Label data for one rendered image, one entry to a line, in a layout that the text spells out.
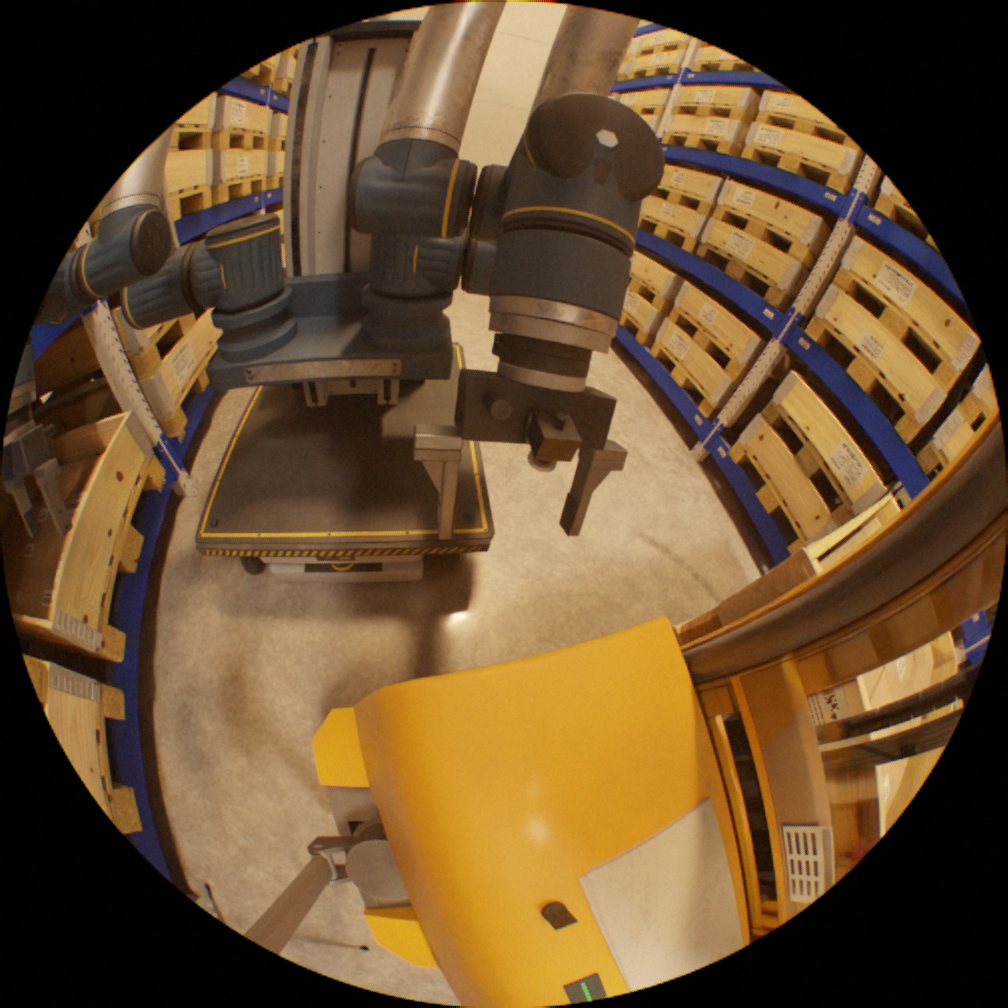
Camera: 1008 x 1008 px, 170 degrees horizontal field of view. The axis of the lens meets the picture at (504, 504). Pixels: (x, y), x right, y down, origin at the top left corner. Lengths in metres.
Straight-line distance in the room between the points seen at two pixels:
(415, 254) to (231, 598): 1.33
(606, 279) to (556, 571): 1.29
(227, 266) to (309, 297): 0.33
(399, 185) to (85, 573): 1.24
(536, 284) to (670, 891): 0.58
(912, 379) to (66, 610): 3.10
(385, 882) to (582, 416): 0.91
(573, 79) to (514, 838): 1.05
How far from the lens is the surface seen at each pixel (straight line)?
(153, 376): 1.67
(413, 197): 0.42
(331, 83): 1.26
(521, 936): 0.43
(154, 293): 1.05
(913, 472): 1.94
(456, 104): 0.49
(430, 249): 0.81
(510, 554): 1.41
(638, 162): 0.29
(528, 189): 0.27
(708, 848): 0.49
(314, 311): 1.15
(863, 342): 2.03
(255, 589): 1.46
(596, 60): 0.80
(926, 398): 1.95
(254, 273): 0.93
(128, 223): 0.62
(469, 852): 0.36
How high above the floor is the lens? 1.22
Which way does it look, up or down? 52 degrees down
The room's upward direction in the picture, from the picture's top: 20 degrees clockwise
